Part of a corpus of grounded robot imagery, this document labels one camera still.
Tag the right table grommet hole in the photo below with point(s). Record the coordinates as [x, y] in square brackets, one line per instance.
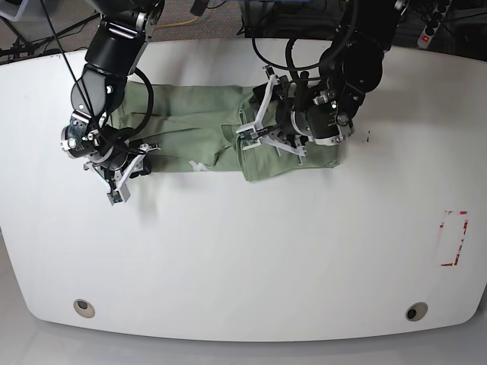
[416, 312]

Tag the left table grommet hole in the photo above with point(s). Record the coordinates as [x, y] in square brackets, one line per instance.
[84, 308]

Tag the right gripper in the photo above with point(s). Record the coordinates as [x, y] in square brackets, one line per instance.
[116, 170]

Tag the black tripod stand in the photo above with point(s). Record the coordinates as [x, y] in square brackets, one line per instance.
[23, 46]

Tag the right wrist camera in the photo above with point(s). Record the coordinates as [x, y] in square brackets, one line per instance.
[118, 196]

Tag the white power strip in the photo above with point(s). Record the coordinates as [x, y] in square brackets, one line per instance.
[433, 22]

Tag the red tape rectangle marking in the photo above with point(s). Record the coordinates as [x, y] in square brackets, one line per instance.
[451, 236]

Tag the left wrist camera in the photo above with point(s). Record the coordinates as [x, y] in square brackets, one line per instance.
[249, 139]

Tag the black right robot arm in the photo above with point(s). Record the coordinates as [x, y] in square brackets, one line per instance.
[125, 29]

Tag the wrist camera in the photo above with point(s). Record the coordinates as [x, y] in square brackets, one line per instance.
[249, 139]
[118, 196]

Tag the green T-shirt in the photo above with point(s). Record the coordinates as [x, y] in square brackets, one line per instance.
[195, 128]

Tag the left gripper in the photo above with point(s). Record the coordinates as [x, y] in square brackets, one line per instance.
[275, 90]

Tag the table grommet hole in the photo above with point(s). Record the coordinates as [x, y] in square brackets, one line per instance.
[84, 308]
[416, 312]

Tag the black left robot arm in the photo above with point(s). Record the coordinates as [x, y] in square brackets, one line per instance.
[317, 103]

